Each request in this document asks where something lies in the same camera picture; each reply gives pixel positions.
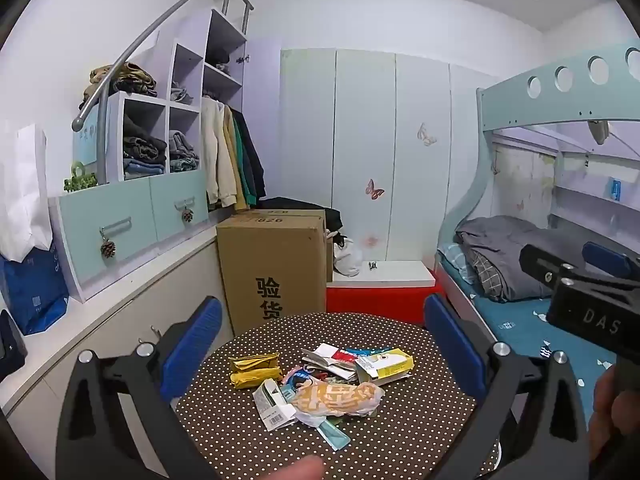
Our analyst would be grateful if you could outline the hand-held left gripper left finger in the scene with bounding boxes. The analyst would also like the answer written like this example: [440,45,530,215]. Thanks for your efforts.
[55,296,223,480]

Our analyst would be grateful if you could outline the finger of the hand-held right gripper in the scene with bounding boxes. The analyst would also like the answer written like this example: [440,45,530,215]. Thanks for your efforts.
[581,241,640,281]
[518,243,593,292]

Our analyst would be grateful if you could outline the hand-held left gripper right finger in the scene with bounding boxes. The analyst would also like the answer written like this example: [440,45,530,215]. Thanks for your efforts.
[424,294,592,480]

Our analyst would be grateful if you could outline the person's right hand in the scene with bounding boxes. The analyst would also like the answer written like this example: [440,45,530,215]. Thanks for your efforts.
[587,367,624,480]

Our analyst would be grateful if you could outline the person's left hand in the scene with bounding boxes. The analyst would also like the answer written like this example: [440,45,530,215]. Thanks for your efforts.
[282,456,326,480]

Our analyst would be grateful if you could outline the grey quilt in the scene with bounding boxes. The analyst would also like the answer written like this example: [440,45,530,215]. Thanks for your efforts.
[455,216,593,303]

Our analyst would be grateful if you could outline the plaid pillow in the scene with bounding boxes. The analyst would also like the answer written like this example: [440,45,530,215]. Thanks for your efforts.
[470,250,502,294]

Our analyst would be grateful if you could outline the yellow packet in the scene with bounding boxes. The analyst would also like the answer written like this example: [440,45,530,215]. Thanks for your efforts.
[229,352,281,373]
[230,366,284,390]

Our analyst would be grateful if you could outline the teal patterned bed sheet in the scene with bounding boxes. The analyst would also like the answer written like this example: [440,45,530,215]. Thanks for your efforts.
[437,242,621,413]

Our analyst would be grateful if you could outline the yellow and white carton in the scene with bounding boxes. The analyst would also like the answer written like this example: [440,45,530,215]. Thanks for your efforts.
[355,349,416,386]

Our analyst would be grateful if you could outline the white low cabinet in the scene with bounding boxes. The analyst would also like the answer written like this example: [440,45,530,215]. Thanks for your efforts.
[0,232,236,480]

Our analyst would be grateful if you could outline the red bench with white top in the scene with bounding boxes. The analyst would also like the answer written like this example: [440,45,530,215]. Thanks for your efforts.
[326,260,446,326]

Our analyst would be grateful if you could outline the white barcode carton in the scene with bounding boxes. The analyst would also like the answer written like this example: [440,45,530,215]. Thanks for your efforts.
[252,379,298,432]

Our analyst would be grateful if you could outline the large cardboard box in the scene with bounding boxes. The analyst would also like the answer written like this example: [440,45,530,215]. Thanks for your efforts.
[216,215,328,336]

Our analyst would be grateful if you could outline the pink and blue wrapper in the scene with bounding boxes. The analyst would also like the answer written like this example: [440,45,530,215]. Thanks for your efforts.
[282,366,321,392]

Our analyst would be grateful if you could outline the orange patterned plastic bag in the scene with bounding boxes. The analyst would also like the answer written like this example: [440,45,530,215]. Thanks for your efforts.
[290,380,385,428]

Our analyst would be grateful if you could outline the stair cabinet with shelves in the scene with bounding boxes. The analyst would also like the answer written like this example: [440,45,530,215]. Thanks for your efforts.
[47,7,252,303]

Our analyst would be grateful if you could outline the white plastic bag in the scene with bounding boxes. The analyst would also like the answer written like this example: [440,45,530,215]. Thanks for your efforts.
[332,235,364,277]

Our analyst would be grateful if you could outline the teal sachet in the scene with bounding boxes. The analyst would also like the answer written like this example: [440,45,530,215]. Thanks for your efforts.
[320,417,350,450]

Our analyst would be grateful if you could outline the blue bag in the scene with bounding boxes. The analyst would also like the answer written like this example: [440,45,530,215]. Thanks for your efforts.
[0,245,70,336]

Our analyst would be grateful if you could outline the yellow hanging garment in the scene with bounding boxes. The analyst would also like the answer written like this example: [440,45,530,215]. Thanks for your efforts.
[222,105,251,211]

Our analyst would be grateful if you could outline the black bag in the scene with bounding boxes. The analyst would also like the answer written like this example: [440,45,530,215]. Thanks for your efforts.
[260,196,344,241]

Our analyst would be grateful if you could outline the black device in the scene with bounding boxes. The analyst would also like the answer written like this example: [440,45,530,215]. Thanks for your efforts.
[0,310,29,384]

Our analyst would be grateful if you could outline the black hanging garment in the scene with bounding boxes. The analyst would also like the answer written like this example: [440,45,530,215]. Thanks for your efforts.
[235,110,266,201]

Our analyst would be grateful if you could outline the cream hanging jacket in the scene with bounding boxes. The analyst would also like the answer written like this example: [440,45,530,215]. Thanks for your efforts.
[201,97,239,207]

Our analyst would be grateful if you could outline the green hanging garment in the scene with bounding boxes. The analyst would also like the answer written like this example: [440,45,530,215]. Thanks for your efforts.
[232,110,258,202]

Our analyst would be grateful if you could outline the grey folded clothes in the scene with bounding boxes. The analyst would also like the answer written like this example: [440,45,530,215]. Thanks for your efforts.
[169,130,197,159]

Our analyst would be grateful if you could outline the dark folded clothes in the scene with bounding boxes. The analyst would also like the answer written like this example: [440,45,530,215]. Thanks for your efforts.
[122,115,168,163]

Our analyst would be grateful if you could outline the white wardrobe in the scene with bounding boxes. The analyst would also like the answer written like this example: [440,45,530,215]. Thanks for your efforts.
[277,49,501,266]

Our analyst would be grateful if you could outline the white paper bag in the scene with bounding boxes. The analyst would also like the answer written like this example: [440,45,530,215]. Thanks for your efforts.
[0,122,54,263]

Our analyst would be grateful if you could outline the olive folded clothes pile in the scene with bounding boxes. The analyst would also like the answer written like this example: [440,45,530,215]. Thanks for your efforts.
[82,62,159,99]

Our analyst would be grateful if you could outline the grey metal handrail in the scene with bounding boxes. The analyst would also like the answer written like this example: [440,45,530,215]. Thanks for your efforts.
[71,0,254,183]

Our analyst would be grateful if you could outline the light blue bunk bed frame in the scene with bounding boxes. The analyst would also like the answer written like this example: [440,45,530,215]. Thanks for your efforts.
[434,40,640,401]

